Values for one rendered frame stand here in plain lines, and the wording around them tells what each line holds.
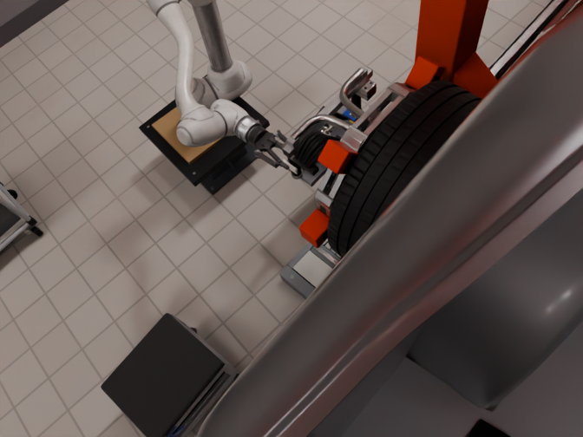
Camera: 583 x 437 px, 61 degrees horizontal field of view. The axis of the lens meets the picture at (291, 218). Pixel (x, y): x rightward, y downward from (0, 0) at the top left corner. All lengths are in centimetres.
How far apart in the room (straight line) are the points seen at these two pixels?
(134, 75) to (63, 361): 182
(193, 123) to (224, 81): 69
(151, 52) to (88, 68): 44
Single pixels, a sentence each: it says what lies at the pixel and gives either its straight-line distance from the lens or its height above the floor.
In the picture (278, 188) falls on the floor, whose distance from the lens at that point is 268.
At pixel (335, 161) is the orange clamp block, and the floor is 114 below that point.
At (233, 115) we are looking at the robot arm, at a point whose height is 89.
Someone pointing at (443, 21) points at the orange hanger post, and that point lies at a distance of 178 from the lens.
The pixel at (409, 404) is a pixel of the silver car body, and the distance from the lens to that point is 140.
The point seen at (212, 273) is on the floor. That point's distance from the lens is 256.
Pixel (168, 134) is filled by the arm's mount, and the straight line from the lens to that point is 264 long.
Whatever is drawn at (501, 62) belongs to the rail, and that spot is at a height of 39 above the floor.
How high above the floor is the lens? 230
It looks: 63 degrees down
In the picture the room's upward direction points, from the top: 19 degrees counter-clockwise
